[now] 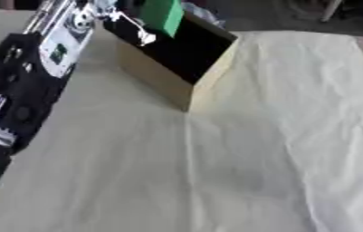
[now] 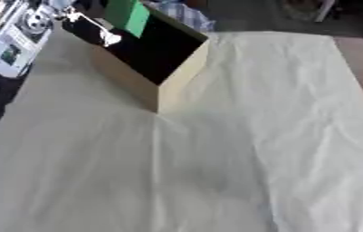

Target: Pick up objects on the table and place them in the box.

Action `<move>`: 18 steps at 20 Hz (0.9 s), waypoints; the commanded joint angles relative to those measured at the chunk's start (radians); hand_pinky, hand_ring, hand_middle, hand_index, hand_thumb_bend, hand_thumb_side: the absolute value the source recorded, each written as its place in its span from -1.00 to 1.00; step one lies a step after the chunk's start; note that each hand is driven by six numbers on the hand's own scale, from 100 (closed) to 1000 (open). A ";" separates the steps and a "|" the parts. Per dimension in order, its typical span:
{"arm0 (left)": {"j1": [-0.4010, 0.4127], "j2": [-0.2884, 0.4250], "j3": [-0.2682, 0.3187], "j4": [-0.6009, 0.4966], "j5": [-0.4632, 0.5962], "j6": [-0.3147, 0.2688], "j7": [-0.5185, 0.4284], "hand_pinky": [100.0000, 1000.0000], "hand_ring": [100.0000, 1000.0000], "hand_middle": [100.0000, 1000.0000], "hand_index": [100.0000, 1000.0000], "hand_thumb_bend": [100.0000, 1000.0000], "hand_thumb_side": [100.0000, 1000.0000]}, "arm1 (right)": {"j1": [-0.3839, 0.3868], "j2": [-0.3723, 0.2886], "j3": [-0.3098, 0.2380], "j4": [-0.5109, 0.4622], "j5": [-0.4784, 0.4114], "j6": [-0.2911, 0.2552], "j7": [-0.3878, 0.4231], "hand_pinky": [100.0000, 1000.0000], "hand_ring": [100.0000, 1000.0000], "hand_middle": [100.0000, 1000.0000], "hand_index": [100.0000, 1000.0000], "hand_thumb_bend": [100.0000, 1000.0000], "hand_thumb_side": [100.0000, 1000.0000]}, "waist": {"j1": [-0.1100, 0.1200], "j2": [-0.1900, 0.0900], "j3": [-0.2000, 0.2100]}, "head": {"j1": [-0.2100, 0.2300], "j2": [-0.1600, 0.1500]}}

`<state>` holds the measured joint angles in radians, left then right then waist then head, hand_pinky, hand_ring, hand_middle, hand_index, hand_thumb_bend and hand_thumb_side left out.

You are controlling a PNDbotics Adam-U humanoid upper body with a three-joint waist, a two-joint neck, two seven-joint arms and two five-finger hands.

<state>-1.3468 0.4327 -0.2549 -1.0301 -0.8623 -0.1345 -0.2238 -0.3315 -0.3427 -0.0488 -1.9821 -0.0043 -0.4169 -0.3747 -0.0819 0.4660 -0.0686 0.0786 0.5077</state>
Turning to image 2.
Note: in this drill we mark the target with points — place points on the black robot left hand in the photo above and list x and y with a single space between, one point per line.
86 29

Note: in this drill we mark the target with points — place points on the person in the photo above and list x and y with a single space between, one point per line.
187 15

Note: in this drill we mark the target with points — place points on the tan cardboard box black inside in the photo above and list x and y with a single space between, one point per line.
152 54

